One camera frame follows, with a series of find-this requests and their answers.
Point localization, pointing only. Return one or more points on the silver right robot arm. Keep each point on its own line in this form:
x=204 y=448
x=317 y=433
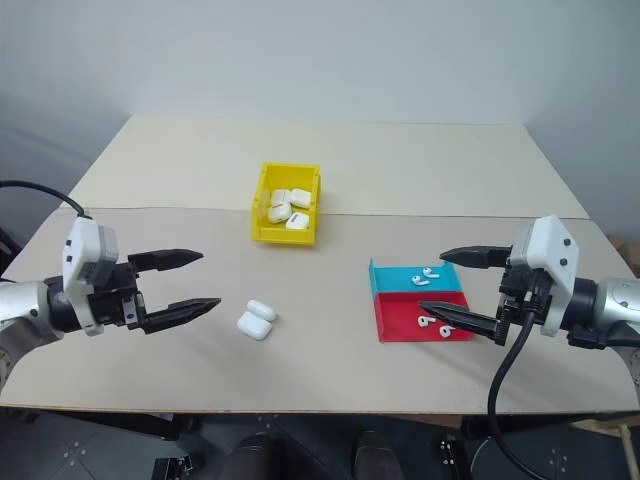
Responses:
x=617 y=305

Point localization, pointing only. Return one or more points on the white earbud case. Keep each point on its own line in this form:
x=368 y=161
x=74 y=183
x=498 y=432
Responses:
x=255 y=325

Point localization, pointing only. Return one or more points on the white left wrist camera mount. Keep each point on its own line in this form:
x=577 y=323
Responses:
x=82 y=250

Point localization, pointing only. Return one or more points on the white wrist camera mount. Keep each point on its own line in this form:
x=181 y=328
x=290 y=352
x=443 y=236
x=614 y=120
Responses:
x=82 y=250
x=550 y=245

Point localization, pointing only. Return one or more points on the yellow plastic bin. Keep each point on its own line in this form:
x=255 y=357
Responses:
x=262 y=232

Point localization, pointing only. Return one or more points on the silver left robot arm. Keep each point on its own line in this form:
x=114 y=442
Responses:
x=25 y=305

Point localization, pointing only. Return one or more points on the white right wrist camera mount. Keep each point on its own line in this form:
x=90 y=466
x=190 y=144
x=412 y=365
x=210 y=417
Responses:
x=550 y=245

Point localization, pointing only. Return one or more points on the black table frame bar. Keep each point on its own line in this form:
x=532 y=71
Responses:
x=130 y=425

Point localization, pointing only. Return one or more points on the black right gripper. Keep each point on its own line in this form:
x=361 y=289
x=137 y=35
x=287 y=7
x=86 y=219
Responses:
x=515 y=296

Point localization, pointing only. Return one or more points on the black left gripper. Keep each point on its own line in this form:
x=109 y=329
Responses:
x=117 y=300

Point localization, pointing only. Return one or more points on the blue plastic tray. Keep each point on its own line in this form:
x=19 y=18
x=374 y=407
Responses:
x=395 y=281

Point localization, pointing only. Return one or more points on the red plastic tray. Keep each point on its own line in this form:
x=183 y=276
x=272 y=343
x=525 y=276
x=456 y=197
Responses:
x=400 y=325

